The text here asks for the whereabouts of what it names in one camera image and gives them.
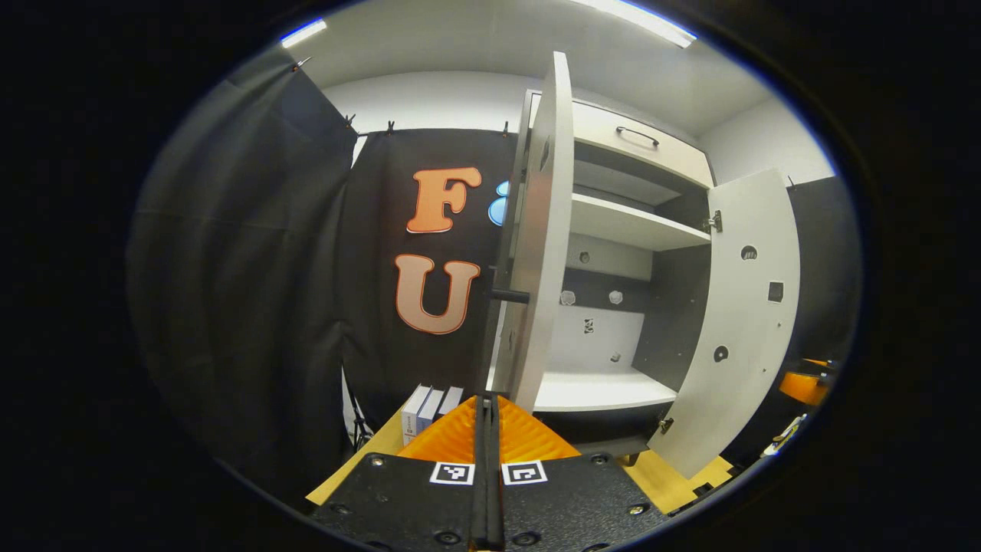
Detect ceiling light strip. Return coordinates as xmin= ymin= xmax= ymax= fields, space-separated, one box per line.
xmin=571 ymin=0 xmax=698 ymax=48
xmin=279 ymin=18 xmax=328 ymax=49

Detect white cabinet bottom shelf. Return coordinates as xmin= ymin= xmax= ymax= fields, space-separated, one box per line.
xmin=533 ymin=366 xmax=679 ymax=413

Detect black backdrop cloth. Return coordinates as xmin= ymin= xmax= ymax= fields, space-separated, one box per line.
xmin=126 ymin=57 xmax=859 ymax=507

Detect light blue book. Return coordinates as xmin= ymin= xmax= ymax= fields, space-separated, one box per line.
xmin=416 ymin=387 xmax=447 ymax=434

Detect white double-door shoe cabinet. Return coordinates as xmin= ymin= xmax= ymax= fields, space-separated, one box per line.
xmin=481 ymin=51 xmax=802 ymax=480

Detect white shoe cabinet door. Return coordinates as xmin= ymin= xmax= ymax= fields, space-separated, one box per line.
xmin=485 ymin=51 xmax=576 ymax=415
xmin=648 ymin=169 xmax=802 ymax=480

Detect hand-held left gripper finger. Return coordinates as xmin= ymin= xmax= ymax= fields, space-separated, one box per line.
xmin=307 ymin=395 xmax=489 ymax=552
xmin=488 ymin=395 xmax=671 ymax=552

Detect black door handle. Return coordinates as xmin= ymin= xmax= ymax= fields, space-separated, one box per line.
xmin=487 ymin=264 xmax=531 ymax=307

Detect white cabinet shelf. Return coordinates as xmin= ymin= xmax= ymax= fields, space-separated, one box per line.
xmin=569 ymin=192 xmax=712 ymax=252
xmin=533 ymin=366 xmax=679 ymax=413

